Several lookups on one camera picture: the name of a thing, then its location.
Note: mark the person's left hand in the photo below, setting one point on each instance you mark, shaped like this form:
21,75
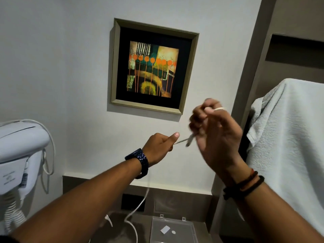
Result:
155,148

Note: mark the black wall socket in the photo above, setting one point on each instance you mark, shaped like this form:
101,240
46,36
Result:
133,202

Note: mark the framed abstract painting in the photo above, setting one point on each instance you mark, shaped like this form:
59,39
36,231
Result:
153,68

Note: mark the clear plastic box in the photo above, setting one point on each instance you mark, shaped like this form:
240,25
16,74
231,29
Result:
177,225

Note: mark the dark blue wristwatch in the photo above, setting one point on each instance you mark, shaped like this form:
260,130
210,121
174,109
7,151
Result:
141,159

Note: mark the white wall hair dryer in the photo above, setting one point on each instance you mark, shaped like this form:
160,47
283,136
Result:
17,149

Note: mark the person's left forearm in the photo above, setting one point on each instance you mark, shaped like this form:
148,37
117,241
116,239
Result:
83,199

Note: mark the grey door frame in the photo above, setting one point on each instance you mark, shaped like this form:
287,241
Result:
253,60

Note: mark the person's right hand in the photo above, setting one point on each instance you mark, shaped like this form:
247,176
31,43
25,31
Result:
220,139

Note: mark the white square paper piece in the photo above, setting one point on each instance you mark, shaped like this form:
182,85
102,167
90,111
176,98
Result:
165,229

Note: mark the white towel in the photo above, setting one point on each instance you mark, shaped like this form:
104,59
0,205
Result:
291,149

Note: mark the person's left thumb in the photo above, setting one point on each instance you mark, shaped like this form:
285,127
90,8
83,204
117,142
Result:
172,138

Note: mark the person's right fingers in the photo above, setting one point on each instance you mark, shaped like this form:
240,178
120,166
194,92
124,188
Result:
200,116

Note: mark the person's right forearm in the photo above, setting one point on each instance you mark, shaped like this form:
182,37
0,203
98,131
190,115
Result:
273,217

